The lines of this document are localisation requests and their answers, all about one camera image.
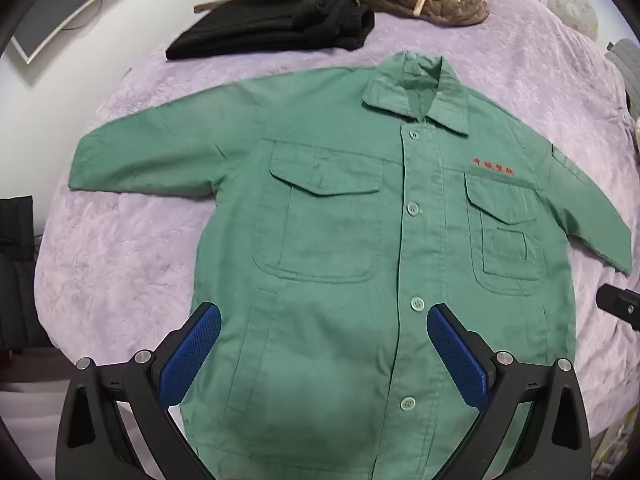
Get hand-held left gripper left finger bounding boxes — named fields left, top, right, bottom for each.
left=54, top=301, right=222, bottom=480

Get brown knit garment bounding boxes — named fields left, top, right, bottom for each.
left=194, top=0, right=490, bottom=28

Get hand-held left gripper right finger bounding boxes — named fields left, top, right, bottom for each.
left=426, top=303, right=593, bottom=480

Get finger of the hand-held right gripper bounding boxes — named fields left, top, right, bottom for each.
left=597, top=284, right=640, bottom=332

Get white round patterned pillow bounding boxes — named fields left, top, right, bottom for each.
left=546, top=0, right=601, bottom=41

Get purple fuzzy blanket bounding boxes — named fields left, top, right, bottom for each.
left=34, top=0, right=640, bottom=480

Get grey knit cushion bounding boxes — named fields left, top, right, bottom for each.
left=604, top=38, right=640, bottom=111

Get green button-up shirt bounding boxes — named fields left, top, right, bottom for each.
left=67, top=51, right=633, bottom=480

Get curved computer monitor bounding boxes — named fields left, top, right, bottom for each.
left=9, top=0, right=134, bottom=64

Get black folded clothes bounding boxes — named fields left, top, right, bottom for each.
left=165, top=0, right=376, bottom=62

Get thin monitor cable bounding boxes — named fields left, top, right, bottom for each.
left=61, top=0, right=105, bottom=32

